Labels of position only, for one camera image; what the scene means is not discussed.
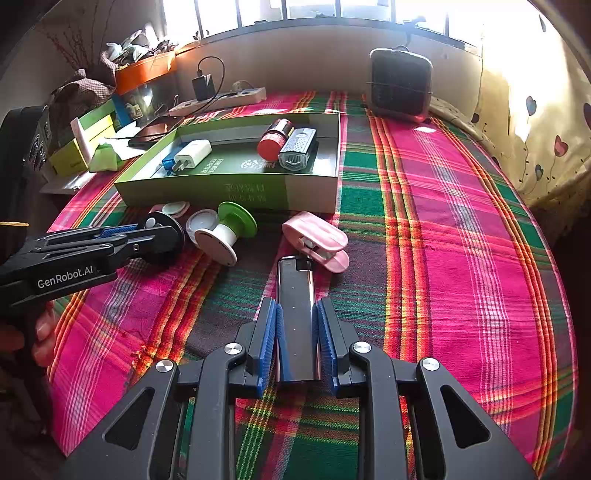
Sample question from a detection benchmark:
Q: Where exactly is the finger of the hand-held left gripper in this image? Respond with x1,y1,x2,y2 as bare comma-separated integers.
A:
9,228,174,278
25,223,140,254

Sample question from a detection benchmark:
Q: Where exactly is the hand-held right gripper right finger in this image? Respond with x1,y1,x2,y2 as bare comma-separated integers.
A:
311,296,539,480

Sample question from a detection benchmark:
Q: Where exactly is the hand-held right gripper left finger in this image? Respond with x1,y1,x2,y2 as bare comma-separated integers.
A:
60,296,283,480

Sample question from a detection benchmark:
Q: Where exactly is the silver lighter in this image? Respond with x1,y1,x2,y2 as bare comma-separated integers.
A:
276,255,324,384

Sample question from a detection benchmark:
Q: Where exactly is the black round key fob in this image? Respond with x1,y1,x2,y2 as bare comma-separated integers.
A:
139,211,186,267

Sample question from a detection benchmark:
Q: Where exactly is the blue clear usb tester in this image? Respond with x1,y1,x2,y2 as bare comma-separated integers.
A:
154,154,178,178

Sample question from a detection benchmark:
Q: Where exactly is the green white spool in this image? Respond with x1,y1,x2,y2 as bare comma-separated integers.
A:
194,202,258,266

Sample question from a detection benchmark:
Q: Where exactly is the green cardboard box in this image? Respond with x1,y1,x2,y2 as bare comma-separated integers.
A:
114,112,348,214

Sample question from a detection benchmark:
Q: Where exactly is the white wall charger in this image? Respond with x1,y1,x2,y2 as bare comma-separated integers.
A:
173,140,213,174

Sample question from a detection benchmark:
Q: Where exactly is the pink clip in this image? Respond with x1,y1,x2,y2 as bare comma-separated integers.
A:
281,211,350,273

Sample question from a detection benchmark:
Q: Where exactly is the red capped bottle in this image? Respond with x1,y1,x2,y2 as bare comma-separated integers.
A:
257,117,296,156

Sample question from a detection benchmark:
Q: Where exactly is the black device with grille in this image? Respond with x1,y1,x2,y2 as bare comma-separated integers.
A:
278,128,319,174

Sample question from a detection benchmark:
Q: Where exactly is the person's left hand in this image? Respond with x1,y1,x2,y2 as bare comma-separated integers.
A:
0,307,58,370

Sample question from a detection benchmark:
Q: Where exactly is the green tissue pack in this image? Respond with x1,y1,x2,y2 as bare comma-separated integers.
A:
88,143,123,174

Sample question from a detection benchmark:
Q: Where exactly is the yellow box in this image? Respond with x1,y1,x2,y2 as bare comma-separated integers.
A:
48,136,100,176

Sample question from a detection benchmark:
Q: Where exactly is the white tube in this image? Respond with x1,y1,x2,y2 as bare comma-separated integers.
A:
70,117,93,169

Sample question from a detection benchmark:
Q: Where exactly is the black smartphone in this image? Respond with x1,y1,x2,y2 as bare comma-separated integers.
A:
128,116,184,149

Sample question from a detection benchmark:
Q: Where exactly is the blue carton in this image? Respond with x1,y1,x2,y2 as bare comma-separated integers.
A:
113,95,141,130

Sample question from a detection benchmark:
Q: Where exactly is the clear tank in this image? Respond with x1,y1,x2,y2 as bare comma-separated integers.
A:
122,78,178,118

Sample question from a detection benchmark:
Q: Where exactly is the brown cloth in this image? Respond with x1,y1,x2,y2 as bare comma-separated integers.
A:
48,51,118,139

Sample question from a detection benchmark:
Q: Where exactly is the orange tray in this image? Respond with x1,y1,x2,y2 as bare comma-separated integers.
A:
115,50,177,95

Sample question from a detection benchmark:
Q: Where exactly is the black charger adapter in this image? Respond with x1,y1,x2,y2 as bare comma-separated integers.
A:
191,74,217,101

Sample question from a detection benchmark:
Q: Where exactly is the white power strip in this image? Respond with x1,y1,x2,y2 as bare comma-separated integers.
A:
168,87,267,117

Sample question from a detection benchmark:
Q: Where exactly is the pile of small pale things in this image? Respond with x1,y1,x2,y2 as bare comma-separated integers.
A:
104,30,178,65

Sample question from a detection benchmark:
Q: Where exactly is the small black heater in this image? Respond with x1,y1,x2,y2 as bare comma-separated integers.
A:
367,46,435,123

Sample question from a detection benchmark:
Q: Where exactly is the window with metal bars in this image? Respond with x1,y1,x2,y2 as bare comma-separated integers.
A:
161,0,481,49

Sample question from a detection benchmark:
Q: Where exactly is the cream heart print curtain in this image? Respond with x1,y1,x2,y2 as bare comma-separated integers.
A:
475,14,591,208

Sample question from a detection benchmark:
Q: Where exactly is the black window latch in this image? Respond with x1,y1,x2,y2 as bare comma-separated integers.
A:
406,16,428,47

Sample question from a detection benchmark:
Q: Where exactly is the twig wall decoration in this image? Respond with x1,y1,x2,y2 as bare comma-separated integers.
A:
41,18,109,77

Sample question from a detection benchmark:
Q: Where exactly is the black charger cable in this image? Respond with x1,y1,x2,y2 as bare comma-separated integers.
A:
196,56,227,100

